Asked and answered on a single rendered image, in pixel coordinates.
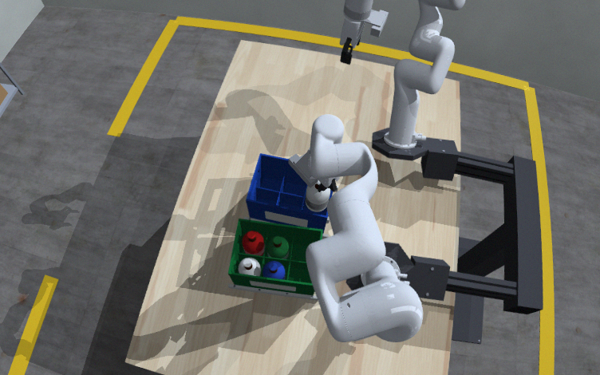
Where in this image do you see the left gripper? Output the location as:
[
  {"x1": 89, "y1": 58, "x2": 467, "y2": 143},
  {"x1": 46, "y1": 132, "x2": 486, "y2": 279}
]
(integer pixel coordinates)
[{"x1": 318, "y1": 177, "x2": 340, "y2": 192}]

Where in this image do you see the green bottle crate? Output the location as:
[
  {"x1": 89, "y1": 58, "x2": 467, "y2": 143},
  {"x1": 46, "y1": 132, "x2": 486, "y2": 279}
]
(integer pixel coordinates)
[{"x1": 228, "y1": 219, "x2": 323, "y2": 295}]

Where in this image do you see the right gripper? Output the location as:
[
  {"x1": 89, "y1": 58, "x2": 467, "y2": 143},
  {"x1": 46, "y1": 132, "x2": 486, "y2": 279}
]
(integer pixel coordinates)
[{"x1": 340, "y1": 12, "x2": 365, "y2": 65}]

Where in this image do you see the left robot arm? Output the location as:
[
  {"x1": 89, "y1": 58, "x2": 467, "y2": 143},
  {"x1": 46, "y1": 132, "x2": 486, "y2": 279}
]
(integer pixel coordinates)
[{"x1": 289, "y1": 114, "x2": 423, "y2": 342}]

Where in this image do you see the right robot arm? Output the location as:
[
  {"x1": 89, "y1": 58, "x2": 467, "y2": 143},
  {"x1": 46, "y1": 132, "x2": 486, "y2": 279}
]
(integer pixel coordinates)
[{"x1": 344, "y1": 0, "x2": 465, "y2": 149}]

